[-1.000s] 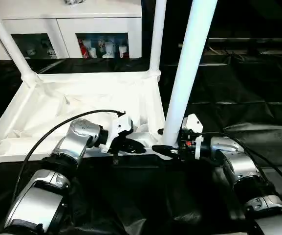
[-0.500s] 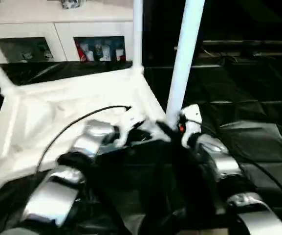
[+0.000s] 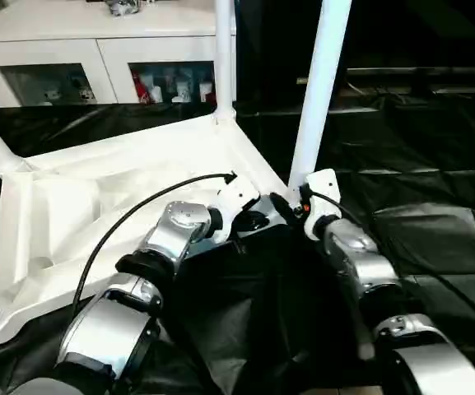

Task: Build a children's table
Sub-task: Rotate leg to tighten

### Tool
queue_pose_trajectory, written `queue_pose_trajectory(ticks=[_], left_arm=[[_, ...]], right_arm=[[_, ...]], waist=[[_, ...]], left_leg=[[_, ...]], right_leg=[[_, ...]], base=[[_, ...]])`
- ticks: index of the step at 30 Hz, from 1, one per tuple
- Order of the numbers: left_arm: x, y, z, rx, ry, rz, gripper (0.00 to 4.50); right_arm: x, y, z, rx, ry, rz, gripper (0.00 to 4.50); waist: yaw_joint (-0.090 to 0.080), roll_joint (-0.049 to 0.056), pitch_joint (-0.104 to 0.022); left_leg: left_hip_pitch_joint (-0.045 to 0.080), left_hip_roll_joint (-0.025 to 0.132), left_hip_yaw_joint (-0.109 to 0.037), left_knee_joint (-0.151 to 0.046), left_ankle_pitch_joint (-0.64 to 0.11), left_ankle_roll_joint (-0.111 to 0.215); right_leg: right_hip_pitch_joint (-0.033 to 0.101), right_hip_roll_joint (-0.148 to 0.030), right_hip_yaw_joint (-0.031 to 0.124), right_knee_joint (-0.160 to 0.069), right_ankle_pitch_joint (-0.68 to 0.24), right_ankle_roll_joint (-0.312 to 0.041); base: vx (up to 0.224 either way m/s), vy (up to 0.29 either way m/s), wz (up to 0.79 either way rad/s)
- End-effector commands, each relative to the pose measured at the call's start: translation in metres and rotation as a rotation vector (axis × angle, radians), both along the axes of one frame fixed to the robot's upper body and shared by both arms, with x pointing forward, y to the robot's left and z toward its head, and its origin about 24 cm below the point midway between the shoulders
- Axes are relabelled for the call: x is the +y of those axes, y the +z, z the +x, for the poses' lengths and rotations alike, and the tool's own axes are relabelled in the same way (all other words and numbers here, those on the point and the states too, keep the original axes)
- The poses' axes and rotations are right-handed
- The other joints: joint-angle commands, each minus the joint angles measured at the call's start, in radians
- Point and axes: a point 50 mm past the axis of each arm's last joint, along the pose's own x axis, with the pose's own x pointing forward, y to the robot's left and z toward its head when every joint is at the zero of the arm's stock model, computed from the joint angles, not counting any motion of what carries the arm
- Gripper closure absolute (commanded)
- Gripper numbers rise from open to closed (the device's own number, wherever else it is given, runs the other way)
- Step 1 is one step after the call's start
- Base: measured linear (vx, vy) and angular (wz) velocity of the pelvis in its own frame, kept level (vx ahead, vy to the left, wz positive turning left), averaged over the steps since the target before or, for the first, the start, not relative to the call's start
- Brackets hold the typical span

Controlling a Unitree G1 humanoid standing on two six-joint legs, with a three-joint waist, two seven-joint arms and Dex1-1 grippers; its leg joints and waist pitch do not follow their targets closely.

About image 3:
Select white plastic table top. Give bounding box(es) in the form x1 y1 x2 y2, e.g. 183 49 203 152
0 113 300 346

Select black shiny mat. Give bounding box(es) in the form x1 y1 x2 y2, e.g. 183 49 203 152
0 100 475 395

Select red bottle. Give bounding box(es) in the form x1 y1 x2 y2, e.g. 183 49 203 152
131 71 151 105

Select long dark metal bar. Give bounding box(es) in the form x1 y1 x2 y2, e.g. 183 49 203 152
342 67 475 78

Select white glass-door cabinet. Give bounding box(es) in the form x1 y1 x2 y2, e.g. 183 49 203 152
0 0 239 109

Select patterned mug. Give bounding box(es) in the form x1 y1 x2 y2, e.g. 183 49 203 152
104 0 144 17

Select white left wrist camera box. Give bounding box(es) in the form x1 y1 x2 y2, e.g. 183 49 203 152
209 175 263 244

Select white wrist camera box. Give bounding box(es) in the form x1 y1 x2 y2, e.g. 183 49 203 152
209 175 263 244
301 167 342 241

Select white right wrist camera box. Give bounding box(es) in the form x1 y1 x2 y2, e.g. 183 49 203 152
301 167 342 241

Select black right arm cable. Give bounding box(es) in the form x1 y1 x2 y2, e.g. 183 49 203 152
301 184 475 331

